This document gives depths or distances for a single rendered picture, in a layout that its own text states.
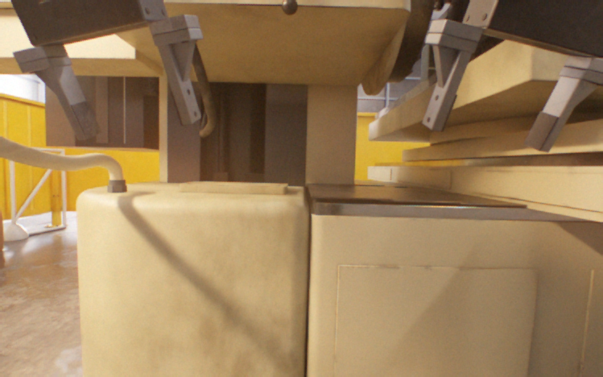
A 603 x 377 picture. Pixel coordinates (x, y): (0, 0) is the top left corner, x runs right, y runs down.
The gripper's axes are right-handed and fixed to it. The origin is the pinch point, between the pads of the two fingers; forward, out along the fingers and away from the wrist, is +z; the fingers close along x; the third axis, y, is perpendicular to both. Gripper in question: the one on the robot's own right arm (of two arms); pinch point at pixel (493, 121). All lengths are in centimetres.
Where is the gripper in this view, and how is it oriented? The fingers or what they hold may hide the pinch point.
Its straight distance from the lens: 40.4
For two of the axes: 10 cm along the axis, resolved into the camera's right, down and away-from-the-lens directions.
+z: -1.9, 8.7, 4.5
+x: 9.8, 1.5, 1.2
